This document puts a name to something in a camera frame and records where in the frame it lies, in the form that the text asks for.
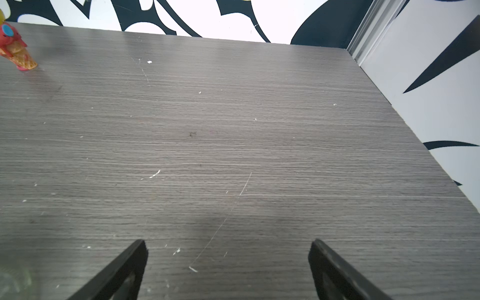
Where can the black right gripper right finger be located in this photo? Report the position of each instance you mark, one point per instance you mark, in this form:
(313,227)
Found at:
(335,279)

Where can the small red yellow toy figure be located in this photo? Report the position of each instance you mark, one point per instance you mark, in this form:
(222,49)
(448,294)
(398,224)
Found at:
(14,48)

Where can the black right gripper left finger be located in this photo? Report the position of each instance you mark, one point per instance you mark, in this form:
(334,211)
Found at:
(121,279)

